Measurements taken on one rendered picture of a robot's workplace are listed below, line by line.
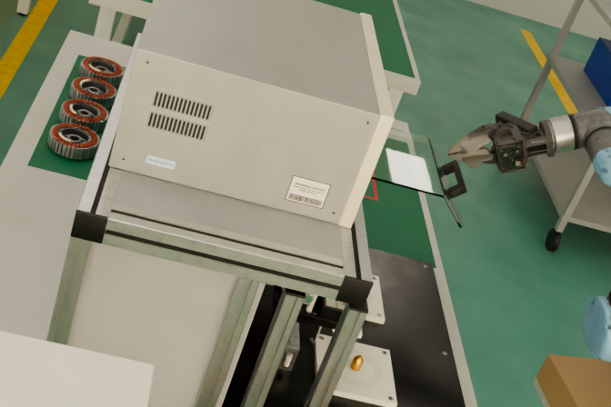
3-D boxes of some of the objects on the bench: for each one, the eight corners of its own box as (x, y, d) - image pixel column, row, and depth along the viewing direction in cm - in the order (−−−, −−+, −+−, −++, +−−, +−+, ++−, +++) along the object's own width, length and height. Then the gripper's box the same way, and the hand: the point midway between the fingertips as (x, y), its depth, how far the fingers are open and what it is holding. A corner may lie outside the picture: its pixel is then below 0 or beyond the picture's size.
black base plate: (428, 271, 224) (432, 263, 223) (477, 486, 168) (482, 477, 167) (229, 221, 216) (232, 213, 215) (212, 430, 161) (215, 420, 159)
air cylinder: (291, 344, 182) (299, 322, 180) (291, 372, 176) (300, 348, 173) (265, 338, 181) (273, 315, 179) (264, 365, 175) (273, 342, 172)
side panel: (205, 424, 161) (260, 270, 146) (205, 437, 159) (259, 282, 144) (35, 388, 157) (74, 224, 142) (32, 401, 154) (70, 236, 139)
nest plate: (387, 354, 189) (389, 350, 188) (395, 409, 176) (397, 403, 175) (313, 337, 186) (315, 332, 186) (315, 391, 173) (317, 386, 173)
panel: (233, 211, 216) (272, 92, 202) (215, 425, 159) (267, 280, 145) (228, 209, 216) (266, 90, 202) (208, 423, 158) (260, 278, 144)
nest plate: (376, 281, 210) (378, 275, 209) (383, 324, 197) (385, 320, 196) (310, 263, 207) (312, 259, 207) (312, 307, 194) (314, 302, 194)
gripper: (553, 129, 198) (449, 150, 200) (556, 166, 203) (455, 187, 205) (543, 110, 206) (443, 131, 207) (546, 146, 210) (448, 166, 212)
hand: (453, 151), depth 208 cm, fingers closed
